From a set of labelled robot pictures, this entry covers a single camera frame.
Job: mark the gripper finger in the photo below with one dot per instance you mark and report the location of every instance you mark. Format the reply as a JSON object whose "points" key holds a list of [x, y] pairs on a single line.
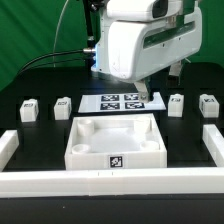
{"points": [[175, 69], [143, 92]]}

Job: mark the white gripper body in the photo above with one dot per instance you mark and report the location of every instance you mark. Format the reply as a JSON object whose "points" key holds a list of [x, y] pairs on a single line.
{"points": [[132, 51]]}

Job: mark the white square table top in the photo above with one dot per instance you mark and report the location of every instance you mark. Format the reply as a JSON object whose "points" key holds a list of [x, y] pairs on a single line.
{"points": [[115, 142]]}

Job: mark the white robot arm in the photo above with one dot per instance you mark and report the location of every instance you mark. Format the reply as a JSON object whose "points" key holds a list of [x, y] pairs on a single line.
{"points": [[144, 11]]}

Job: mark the white sheet with tags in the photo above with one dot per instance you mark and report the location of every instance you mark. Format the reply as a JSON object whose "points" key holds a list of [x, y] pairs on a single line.
{"points": [[119, 102]]}

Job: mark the green backdrop cloth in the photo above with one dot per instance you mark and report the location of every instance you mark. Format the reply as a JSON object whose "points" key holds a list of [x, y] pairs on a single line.
{"points": [[29, 28]]}

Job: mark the white U-shaped fence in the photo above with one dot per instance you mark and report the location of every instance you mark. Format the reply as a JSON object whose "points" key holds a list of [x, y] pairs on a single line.
{"points": [[200, 180]]}

